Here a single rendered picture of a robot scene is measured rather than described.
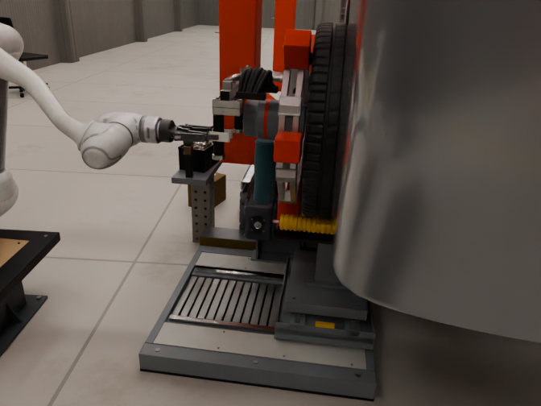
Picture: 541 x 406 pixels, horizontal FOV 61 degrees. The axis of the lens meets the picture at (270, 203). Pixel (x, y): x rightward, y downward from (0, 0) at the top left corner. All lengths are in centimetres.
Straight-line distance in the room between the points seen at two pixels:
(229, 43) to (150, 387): 139
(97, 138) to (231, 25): 89
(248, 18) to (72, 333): 146
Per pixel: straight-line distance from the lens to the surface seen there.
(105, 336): 200
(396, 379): 184
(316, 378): 168
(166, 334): 183
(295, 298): 175
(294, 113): 137
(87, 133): 147
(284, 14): 398
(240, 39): 207
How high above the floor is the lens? 124
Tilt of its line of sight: 24 degrees down
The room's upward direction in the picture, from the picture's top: 2 degrees clockwise
